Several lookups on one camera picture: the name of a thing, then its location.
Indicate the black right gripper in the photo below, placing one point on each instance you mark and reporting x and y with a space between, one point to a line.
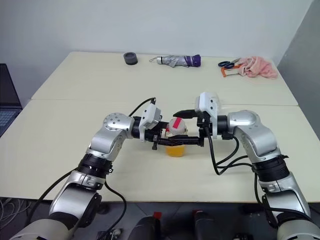
203 125

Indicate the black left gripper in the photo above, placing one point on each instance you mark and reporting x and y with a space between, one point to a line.
151 136

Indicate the clear orange juice bottle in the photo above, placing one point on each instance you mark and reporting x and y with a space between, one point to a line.
176 127

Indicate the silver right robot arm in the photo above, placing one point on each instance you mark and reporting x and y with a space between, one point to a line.
255 140

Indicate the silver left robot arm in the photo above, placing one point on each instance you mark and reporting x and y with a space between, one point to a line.
110 140

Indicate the orange framed hand tool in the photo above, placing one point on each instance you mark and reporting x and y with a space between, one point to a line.
225 73

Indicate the folded silver purple umbrella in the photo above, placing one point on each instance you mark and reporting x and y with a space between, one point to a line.
175 60

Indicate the dark grey round container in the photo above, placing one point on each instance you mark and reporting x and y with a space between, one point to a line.
130 58

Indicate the pink cloth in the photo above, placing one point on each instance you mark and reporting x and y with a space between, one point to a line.
258 67

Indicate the black rounded shape red mark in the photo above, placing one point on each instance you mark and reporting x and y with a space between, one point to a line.
203 225
150 225

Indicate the black table caster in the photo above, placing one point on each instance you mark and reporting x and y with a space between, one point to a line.
103 208

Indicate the small black wheeled base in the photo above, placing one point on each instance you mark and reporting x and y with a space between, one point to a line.
110 234

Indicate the grey partition panel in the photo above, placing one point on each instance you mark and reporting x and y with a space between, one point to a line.
300 62

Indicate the dark laptop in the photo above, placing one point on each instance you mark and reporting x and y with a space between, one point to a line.
7 100

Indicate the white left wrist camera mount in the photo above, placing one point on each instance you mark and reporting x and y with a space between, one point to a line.
151 116

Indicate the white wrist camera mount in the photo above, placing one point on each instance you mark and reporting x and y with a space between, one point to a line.
208 102
151 116

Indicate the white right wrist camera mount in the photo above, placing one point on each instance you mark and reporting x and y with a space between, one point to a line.
208 102

